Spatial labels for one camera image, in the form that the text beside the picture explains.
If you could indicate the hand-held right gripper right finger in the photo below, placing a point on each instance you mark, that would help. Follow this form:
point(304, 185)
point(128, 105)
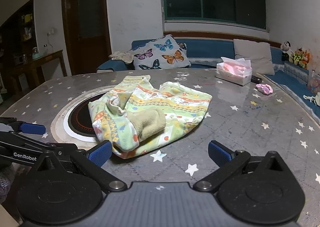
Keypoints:
point(220, 153)

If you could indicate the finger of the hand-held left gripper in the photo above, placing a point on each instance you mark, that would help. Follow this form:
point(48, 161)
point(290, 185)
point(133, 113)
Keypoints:
point(30, 143)
point(32, 128)

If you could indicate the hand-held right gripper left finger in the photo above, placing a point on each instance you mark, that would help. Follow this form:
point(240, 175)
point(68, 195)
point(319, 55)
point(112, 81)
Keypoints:
point(101, 153)

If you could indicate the green patterned child's garment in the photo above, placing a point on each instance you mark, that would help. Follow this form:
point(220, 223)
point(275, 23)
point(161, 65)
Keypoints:
point(162, 107)

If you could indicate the round black induction cooktop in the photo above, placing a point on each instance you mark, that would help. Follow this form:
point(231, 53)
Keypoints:
point(77, 119)

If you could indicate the wooden side table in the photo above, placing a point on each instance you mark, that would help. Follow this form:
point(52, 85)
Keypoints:
point(47, 57)

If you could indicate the teal jar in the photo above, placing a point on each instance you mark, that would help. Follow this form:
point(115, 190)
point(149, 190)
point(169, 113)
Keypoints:
point(37, 53)

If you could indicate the pink hair scrunchie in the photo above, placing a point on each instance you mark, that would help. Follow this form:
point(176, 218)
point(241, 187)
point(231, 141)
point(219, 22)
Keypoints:
point(265, 89)

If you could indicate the pink and white tissue box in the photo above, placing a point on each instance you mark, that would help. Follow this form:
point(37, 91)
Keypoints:
point(232, 73)

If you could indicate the small black remote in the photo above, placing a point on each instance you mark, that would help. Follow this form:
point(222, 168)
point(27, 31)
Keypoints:
point(256, 79)

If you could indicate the cream crumpled cloth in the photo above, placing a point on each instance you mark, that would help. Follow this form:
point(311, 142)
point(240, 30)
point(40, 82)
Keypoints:
point(122, 56)

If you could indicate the grey pillow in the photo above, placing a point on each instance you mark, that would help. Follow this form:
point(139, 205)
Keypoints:
point(252, 54)

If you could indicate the dark wooden shelf cabinet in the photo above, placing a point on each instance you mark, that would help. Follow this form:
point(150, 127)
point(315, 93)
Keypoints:
point(25, 24)

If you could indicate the blue sofa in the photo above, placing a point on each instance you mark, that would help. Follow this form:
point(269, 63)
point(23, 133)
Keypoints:
point(207, 49)

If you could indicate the white knotted cloth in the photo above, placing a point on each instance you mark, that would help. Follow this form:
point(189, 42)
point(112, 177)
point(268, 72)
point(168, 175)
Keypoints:
point(312, 98)

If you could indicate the dark wooden door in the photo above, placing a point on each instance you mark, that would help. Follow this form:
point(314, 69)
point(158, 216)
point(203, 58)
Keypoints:
point(87, 29)

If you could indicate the butterfly print pillow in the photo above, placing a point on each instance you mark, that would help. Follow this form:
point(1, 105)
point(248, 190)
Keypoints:
point(160, 52)

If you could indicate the clear plastic toy box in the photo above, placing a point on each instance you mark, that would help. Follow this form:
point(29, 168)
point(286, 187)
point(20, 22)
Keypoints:
point(313, 79)

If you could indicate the brown bear plush toy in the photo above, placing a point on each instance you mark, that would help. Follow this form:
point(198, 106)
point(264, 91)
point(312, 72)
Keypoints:
point(297, 57)

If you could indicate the panda plush toy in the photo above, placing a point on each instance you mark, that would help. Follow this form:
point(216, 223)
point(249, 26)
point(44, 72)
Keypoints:
point(286, 48)

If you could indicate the orange fox plush toy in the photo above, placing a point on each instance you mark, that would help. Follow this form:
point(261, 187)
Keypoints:
point(306, 58)

